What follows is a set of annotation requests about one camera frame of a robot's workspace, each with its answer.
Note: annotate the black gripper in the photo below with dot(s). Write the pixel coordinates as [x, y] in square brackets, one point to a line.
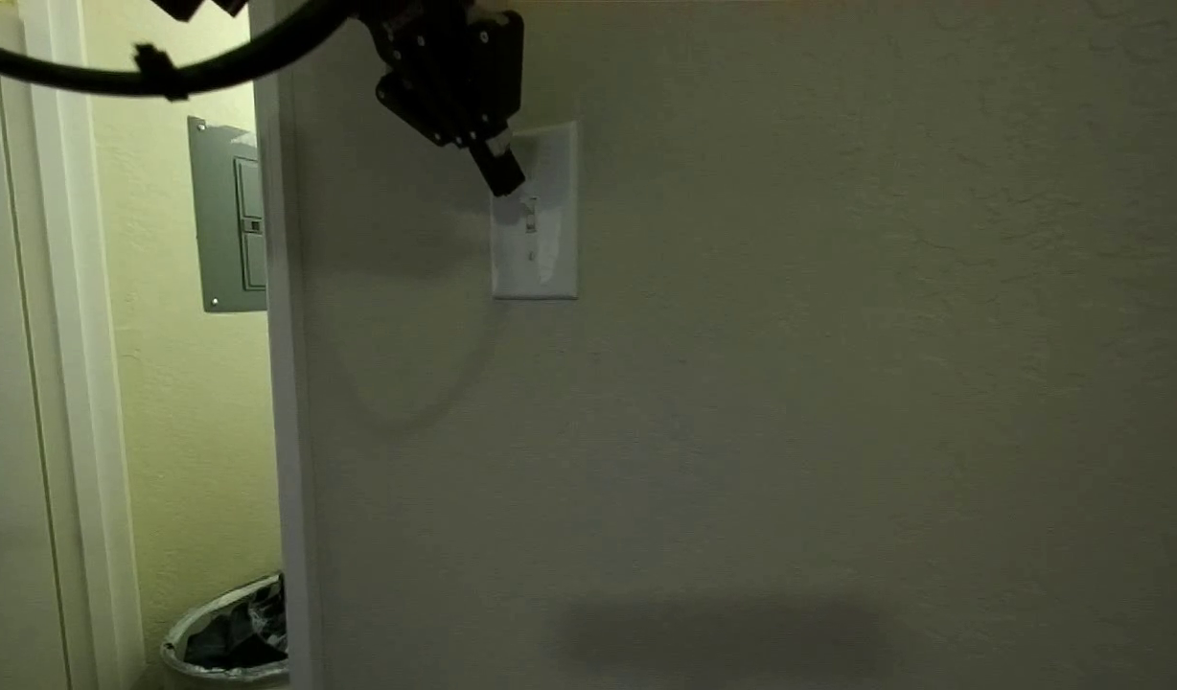
[454, 61]

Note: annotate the white light switch plate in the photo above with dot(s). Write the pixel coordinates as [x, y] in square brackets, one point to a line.
[542, 242]

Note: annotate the grey electrical panel box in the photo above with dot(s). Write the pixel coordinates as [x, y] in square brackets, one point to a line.
[227, 214]

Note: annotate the round trash bin with bag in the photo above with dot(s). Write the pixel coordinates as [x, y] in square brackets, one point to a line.
[227, 632]

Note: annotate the white door frame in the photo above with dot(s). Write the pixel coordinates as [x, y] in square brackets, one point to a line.
[71, 357]

